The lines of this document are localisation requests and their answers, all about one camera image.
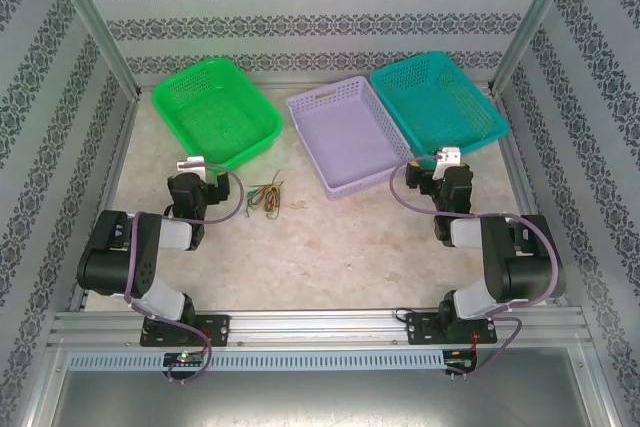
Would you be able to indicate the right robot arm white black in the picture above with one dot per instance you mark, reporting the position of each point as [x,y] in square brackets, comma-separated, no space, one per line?
[530,267]

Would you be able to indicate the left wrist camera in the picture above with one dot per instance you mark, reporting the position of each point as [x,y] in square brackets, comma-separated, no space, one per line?
[192,163]

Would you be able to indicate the lilac plastic basket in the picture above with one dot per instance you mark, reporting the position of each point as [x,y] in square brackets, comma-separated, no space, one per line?
[345,137]

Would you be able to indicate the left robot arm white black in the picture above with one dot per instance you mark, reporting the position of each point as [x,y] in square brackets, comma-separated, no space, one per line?
[115,257]

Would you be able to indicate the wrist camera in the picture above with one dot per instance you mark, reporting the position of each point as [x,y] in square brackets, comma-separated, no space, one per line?
[450,154]
[192,163]

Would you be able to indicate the aluminium frame post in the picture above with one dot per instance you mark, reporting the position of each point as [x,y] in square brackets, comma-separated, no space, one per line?
[95,22]
[540,17]

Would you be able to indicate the green plastic basket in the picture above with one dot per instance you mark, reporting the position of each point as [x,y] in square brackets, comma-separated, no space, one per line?
[220,112]

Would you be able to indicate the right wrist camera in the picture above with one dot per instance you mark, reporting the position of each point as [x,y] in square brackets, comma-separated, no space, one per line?
[450,154]

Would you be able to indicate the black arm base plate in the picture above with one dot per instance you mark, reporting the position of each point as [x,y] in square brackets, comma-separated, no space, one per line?
[417,329]
[220,329]

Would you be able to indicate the teal plastic basket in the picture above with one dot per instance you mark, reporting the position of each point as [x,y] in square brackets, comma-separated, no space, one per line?
[435,107]

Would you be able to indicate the long aluminium base rail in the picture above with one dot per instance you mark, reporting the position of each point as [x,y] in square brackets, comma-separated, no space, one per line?
[315,327]

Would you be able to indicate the grey metal sheet panel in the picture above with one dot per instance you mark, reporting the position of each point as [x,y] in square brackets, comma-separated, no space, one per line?
[320,402]

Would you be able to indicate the small circuit board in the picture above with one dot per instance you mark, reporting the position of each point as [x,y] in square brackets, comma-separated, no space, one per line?
[182,358]
[457,362]

